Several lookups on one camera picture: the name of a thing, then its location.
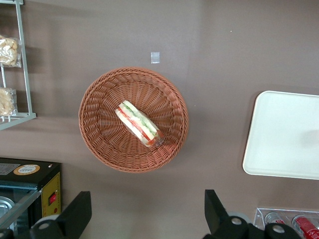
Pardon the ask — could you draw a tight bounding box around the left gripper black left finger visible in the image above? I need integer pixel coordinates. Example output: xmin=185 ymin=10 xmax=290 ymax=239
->
xmin=31 ymin=191 xmax=92 ymax=239

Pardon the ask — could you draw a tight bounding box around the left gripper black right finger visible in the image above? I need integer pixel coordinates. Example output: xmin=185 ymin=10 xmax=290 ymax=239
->
xmin=203 ymin=189 xmax=252 ymax=239

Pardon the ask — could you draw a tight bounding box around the triangle sandwich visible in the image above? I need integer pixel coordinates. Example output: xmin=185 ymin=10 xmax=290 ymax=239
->
xmin=115 ymin=100 xmax=165 ymax=147

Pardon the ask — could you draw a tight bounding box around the brown round wicker basket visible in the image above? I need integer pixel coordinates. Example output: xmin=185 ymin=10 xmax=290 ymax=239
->
xmin=78 ymin=66 xmax=189 ymax=174

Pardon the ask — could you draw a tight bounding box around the cream plastic tray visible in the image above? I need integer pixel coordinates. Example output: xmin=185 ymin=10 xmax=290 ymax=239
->
xmin=242 ymin=90 xmax=319 ymax=180

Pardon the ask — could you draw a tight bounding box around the clear acrylic bottle rack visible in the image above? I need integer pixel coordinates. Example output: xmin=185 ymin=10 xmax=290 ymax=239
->
xmin=253 ymin=207 xmax=319 ymax=239

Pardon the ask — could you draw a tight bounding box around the red cola bottle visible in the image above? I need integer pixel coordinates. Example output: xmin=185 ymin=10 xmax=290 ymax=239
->
xmin=291 ymin=215 xmax=319 ymax=237
xmin=264 ymin=211 xmax=286 ymax=226

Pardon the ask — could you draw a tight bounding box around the black food warmer appliance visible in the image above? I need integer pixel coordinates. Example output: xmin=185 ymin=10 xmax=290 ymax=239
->
xmin=0 ymin=157 xmax=62 ymax=239

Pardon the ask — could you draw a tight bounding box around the steel pan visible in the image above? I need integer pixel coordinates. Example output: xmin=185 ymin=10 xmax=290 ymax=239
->
xmin=0 ymin=196 xmax=16 ymax=226

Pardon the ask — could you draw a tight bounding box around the clear bag of fried snacks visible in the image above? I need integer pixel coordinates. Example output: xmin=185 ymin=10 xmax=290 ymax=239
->
xmin=0 ymin=34 xmax=22 ymax=68
xmin=0 ymin=87 xmax=18 ymax=117

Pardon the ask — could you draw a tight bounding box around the grey wire rack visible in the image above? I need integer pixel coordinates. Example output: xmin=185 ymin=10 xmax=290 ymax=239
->
xmin=0 ymin=0 xmax=37 ymax=131

